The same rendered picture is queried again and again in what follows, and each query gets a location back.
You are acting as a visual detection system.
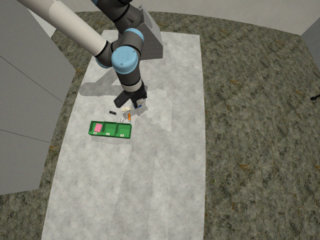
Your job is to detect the green rack of three bins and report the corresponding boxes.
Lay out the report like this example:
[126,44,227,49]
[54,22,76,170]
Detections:
[88,120,132,139]

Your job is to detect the pink rectangular block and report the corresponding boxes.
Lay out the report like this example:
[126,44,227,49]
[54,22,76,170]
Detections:
[94,123,103,132]

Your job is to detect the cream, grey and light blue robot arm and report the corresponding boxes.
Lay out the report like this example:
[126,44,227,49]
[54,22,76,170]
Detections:
[17,0,144,108]

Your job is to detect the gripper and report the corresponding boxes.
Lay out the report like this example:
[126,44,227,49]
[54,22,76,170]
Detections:
[131,80,147,109]

